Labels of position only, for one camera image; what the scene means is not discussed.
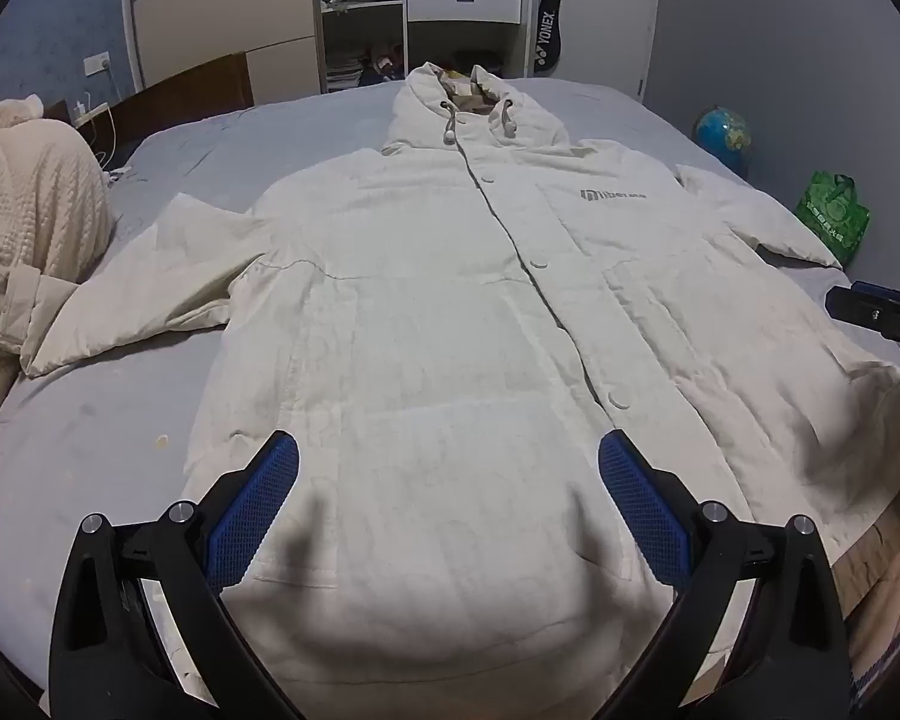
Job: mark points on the white wall socket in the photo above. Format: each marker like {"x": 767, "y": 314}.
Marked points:
{"x": 96, "y": 64}

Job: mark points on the black racket bag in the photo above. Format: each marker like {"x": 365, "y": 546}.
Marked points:
{"x": 546, "y": 30}

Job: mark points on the blue globe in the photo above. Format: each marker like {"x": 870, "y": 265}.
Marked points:
{"x": 724, "y": 136}

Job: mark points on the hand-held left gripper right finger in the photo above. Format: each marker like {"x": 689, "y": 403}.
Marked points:
{"x": 641, "y": 499}

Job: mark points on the white hooded coat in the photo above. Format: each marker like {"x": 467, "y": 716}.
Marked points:
{"x": 435, "y": 330}

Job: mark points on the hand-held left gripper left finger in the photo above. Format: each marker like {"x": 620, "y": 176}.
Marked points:
{"x": 259, "y": 499}

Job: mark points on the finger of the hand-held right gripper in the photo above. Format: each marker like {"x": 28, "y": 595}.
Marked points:
{"x": 881, "y": 315}

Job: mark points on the white door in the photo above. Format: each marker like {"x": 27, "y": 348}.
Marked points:
{"x": 607, "y": 7}

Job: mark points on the cream wardrobe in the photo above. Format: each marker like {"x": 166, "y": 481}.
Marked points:
{"x": 217, "y": 7}

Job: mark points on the brown wooden headboard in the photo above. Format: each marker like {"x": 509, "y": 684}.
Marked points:
{"x": 187, "y": 101}

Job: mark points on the stack of books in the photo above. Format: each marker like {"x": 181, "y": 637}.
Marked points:
{"x": 343, "y": 73}

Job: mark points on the green shopping bag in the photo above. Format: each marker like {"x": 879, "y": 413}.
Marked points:
{"x": 832, "y": 217}

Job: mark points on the bed with grey sheet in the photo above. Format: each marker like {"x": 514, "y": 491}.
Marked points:
{"x": 82, "y": 427}

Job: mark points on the cream knitted blanket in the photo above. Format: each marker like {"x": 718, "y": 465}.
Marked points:
{"x": 30, "y": 195}

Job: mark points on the white open shelf unit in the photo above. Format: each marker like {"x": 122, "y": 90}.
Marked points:
{"x": 360, "y": 30}

